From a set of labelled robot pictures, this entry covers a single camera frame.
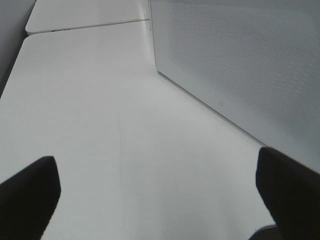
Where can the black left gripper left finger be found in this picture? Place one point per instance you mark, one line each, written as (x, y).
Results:
(28, 200)

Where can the white microwave door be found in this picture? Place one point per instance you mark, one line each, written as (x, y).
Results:
(256, 62)

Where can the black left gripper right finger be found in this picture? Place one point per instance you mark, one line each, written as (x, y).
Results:
(291, 193)

